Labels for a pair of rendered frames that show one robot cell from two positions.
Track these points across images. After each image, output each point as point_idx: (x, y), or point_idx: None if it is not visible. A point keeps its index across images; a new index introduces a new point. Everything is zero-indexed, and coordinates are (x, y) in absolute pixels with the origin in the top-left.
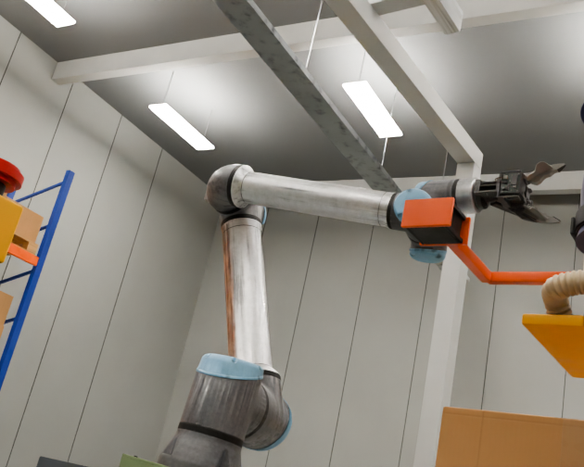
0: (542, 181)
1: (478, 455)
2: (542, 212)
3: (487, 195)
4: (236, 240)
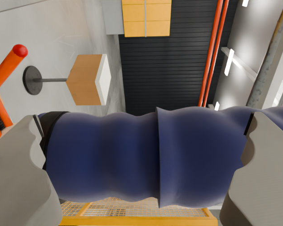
0: (244, 167)
1: None
2: (41, 168)
3: None
4: None
